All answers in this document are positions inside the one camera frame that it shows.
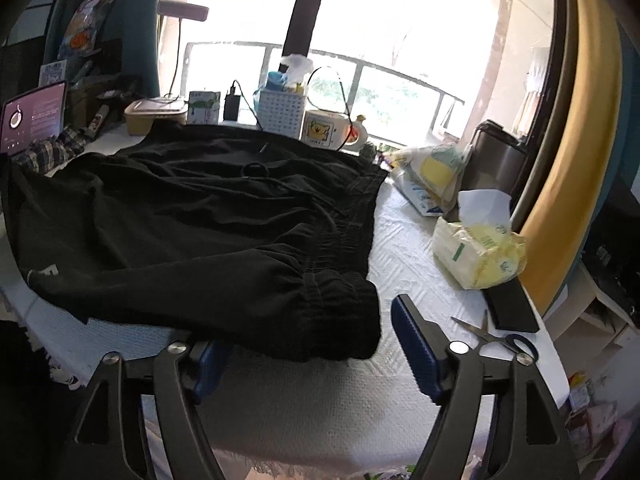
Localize black cable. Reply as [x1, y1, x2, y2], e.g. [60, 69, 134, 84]
[236, 66, 357, 152]

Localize black jacket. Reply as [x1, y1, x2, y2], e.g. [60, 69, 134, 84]
[4, 121, 390, 363]

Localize white mug with cartoon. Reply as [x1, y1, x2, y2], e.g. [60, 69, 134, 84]
[301, 109, 352, 152]

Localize green print carton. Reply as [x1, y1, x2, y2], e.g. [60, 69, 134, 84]
[187, 90, 222, 126]

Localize white perforated basket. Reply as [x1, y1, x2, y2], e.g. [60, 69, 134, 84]
[253, 86, 307, 140]

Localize yellow curtain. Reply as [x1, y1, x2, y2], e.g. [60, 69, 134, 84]
[520, 0, 624, 313]

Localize beige lidded box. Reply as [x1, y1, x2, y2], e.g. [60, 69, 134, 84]
[124, 98, 190, 136]

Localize desk lamp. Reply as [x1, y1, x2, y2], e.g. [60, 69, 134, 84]
[157, 0, 210, 103]

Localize yellow tissue pack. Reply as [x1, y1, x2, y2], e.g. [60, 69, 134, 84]
[432, 190, 528, 291]

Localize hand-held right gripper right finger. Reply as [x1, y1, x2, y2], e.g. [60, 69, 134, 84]
[391, 294, 581, 480]

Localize black-handled scissors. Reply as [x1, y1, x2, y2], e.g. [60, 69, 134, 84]
[451, 309, 540, 364]

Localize round cartoon mug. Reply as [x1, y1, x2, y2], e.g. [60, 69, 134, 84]
[345, 114, 370, 152]

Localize colourful snack bag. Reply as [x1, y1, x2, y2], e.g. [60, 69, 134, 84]
[58, 0, 126, 61]

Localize white plastic bag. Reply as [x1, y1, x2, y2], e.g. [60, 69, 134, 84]
[389, 142, 473, 217]

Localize plaid cloth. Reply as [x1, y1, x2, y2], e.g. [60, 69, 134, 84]
[14, 127, 91, 177]

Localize black phone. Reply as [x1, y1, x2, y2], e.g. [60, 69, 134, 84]
[484, 280, 541, 334]

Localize laptop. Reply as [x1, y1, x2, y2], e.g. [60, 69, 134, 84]
[0, 80, 68, 156]

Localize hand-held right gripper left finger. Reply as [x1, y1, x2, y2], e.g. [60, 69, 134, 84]
[62, 339, 236, 480]

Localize steel trash bin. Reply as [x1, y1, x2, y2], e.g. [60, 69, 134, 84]
[464, 120, 530, 211]

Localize black power adapter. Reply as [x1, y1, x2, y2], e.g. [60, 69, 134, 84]
[223, 80, 242, 122]

